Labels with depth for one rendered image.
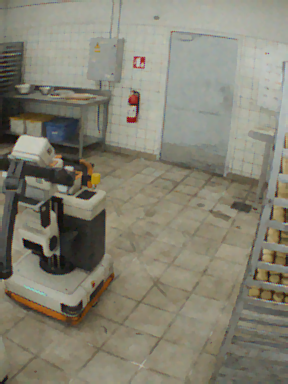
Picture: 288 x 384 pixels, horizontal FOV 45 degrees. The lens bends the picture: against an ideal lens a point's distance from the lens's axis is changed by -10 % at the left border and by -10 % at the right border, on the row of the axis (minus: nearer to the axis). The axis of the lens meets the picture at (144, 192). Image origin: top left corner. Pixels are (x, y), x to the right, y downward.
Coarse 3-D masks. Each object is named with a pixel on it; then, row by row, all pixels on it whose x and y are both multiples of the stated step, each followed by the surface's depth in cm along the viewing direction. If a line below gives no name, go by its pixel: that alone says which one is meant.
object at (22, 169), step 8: (16, 168) 151; (24, 168) 152; (32, 168) 162; (40, 168) 169; (48, 168) 177; (64, 168) 188; (8, 176) 150; (16, 176) 149; (24, 176) 153; (32, 176) 164; (40, 176) 170; (48, 176) 177; (56, 176) 181; (64, 176) 189; (8, 184) 149; (16, 184) 148
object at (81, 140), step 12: (0, 96) 559; (12, 96) 552; (24, 96) 550; (36, 96) 549; (108, 96) 553; (0, 108) 574; (84, 108) 502; (0, 120) 583; (0, 132) 591; (12, 132) 586; (60, 144) 541; (72, 144) 536; (84, 144) 539
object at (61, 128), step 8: (56, 120) 565; (64, 120) 567; (72, 120) 569; (48, 128) 552; (56, 128) 544; (64, 128) 545; (72, 128) 566; (48, 136) 558; (56, 136) 551; (64, 136) 552; (72, 136) 574
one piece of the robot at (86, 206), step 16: (64, 160) 248; (80, 160) 244; (96, 176) 242; (80, 192) 243; (96, 192) 245; (64, 208) 236; (80, 208) 231; (96, 208) 237; (64, 224) 241; (80, 224) 236; (96, 224) 242; (80, 240) 241; (96, 240) 247; (64, 256) 251; (80, 256) 246; (96, 256) 252
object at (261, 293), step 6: (252, 288) 148; (258, 288) 150; (252, 294) 144; (258, 294) 144; (264, 294) 144; (270, 294) 144; (276, 294) 144; (282, 294) 147; (270, 300) 143; (276, 300) 141; (282, 300) 142
